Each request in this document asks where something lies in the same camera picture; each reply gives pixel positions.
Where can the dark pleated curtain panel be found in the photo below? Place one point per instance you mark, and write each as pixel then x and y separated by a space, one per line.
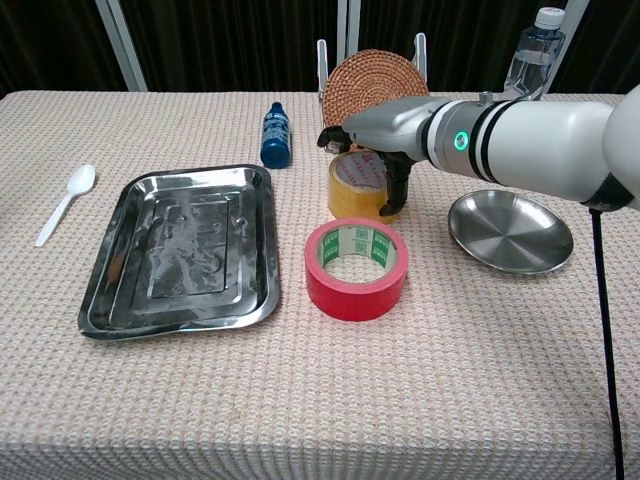
pixel 610 45
pixel 225 40
pixel 45 40
pixel 460 40

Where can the round woven rattan coaster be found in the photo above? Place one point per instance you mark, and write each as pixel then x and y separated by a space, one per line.
pixel 375 80

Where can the rectangular steel tray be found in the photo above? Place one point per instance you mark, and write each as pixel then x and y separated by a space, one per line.
pixel 190 250

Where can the red tape roll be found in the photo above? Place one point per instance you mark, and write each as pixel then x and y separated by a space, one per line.
pixel 350 295

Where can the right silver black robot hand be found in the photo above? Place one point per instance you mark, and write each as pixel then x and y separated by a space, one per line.
pixel 390 125

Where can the white partition post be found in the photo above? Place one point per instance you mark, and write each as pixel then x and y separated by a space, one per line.
pixel 122 45
pixel 349 25
pixel 575 15

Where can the white plastic spoon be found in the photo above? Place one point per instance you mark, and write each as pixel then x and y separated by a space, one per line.
pixel 80 182

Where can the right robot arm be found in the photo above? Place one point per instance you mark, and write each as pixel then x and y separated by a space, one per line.
pixel 540 140

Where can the round steel dish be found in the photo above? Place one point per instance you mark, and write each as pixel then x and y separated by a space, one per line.
pixel 510 235

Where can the small blue spray bottle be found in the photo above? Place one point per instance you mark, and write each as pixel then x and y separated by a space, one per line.
pixel 275 145

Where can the beige waffle tablecloth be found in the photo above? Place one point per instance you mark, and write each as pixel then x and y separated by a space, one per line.
pixel 350 390

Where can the clear plastic water bottle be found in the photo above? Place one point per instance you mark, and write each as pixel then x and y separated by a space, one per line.
pixel 535 55

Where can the yellow clear tape roll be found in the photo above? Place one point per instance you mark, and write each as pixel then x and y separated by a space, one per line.
pixel 355 200

